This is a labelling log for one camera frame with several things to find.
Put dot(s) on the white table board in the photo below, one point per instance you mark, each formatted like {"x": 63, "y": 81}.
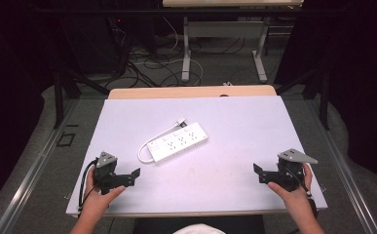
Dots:
{"x": 228, "y": 156}

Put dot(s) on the person's right hand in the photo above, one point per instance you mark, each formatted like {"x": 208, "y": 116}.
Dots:
{"x": 294, "y": 198}

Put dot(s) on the aluminium floor rail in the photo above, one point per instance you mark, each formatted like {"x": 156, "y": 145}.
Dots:
{"x": 345, "y": 169}
{"x": 30, "y": 175}

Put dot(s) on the white power strip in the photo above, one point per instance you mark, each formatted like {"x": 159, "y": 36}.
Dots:
{"x": 179, "y": 143}

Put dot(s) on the white metal desk frame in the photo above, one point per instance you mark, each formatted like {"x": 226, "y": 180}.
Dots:
{"x": 221, "y": 31}

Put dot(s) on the black metal stand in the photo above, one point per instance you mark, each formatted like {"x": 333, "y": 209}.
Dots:
{"x": 324, "y": 97}
{"x": 58, "y": 97}

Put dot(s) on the person's left hand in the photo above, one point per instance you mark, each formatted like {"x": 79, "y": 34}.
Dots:
{"x": 100, "y": 200}

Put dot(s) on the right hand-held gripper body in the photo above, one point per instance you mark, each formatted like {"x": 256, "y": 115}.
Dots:
{"x": 290, "y": 170}

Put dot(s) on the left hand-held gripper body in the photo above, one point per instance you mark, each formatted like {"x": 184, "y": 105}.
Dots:
{"x": 106, "y": 169}

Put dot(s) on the black floor hatch frame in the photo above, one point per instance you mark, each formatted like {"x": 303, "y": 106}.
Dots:
{"x": 66, "y": 139}

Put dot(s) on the person's white clothing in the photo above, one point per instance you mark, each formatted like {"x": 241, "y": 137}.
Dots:
{"x": 198, "y": 229}

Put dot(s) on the white power plug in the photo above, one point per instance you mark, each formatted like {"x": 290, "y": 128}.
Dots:
{"x": 181, "y": 122}

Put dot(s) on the light desk top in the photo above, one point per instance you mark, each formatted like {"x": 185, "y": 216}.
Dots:
{"x": 231, "y": 3}

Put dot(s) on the wooden table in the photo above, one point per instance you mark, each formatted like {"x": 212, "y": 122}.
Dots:
{"x": 176, "y": 92}

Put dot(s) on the black computer tower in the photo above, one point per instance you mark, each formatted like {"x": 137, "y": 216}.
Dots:
{"x": 92, "y": 42}

